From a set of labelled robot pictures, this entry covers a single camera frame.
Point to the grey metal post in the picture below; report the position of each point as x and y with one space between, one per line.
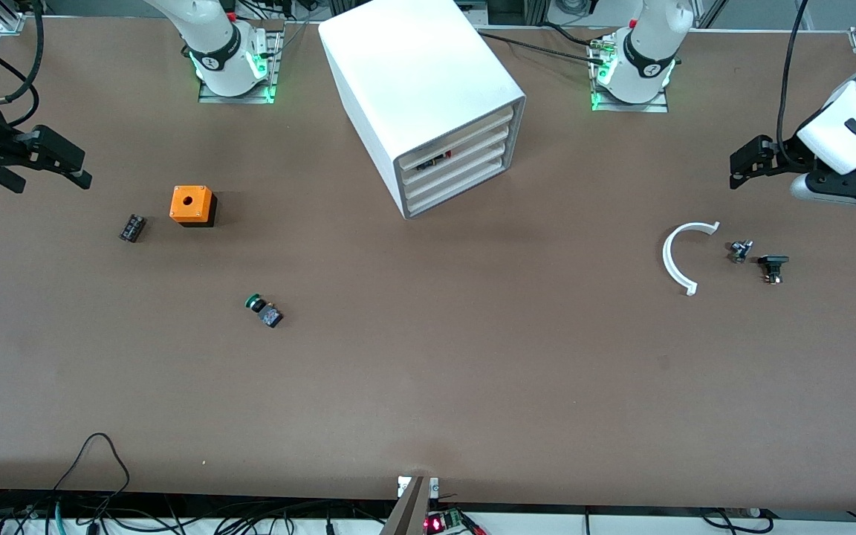
409 513

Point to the small black switch part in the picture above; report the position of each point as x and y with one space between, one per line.
773 261

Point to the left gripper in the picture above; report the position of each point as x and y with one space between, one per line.
785 156

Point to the black red electrical component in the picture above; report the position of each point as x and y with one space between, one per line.
434 160

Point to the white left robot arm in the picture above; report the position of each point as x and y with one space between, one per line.
647 44

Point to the orange button box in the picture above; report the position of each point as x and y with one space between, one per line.
201 204

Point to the green push button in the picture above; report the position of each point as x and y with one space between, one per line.
268 315

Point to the circuit board with red light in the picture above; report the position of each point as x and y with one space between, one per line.
439 524

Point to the white curved plastic arc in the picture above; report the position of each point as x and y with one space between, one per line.
667 260

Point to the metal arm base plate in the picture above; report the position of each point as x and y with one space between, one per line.
625 108
273 74

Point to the small grey switch part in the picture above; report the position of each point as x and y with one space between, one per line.
740 251

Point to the small black terminal block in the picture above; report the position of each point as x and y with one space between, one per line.
132 228

